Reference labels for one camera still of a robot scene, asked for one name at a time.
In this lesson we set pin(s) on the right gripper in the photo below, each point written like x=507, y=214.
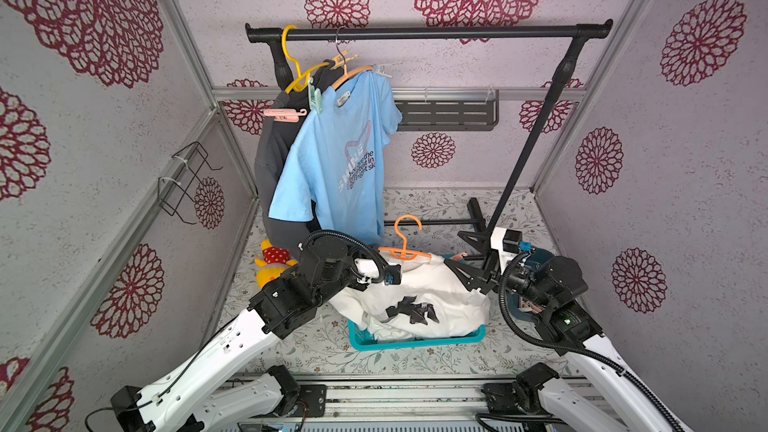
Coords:
x=491, y=273

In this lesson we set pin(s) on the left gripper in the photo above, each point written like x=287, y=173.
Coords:
x=357, y=285

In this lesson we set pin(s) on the pink clothespin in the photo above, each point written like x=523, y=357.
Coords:
x=459, y=257
x=285, y=115

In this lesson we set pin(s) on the orange plastic hanger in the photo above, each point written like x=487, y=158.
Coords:
x=404, y=252

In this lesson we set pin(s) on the white t-shirt black print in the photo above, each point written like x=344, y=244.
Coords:
x=429, y=303

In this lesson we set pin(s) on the light blue garment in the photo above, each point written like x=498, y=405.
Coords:
x=334, y=171

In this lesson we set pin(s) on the dark grey t-shirt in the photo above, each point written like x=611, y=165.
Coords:
x=273, y=148

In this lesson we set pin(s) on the mint green clothespin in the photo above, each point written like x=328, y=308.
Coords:
x=315, y=99

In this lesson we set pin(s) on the wooden hanger metal hook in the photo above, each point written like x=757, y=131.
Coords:
x=348, y=73

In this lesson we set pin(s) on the yellow plastic hanger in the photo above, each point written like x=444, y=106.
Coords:
x=301, y=81

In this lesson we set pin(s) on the grey clothespin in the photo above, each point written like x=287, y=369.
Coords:
x=380, y=69

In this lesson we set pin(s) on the beige clothespin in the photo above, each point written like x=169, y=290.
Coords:
x=342, y=59

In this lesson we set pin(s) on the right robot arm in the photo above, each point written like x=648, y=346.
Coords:
x=537, y=294

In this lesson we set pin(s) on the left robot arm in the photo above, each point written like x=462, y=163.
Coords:
x=191, y=397

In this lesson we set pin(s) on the black clothes rack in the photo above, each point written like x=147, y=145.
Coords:
x=579, y=35

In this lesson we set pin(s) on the dark teal clothespin bin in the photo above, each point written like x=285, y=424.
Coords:
x=522, y=309

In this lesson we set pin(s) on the teal laundry basket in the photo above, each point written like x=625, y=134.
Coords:
x=364, y=341

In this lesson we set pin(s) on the yellow plush toy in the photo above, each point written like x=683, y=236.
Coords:
x=272, y=264

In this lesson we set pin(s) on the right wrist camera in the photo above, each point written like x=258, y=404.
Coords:
x=510, y=240

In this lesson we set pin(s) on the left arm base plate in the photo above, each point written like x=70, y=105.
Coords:
x=309, y=403

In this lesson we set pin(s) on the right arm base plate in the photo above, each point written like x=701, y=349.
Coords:
x=514, y=398

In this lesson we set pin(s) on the black wall shelf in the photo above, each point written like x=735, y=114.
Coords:
x=466, y=112

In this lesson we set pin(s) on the black wire wall basket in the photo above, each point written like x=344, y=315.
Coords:
x=192, y=194

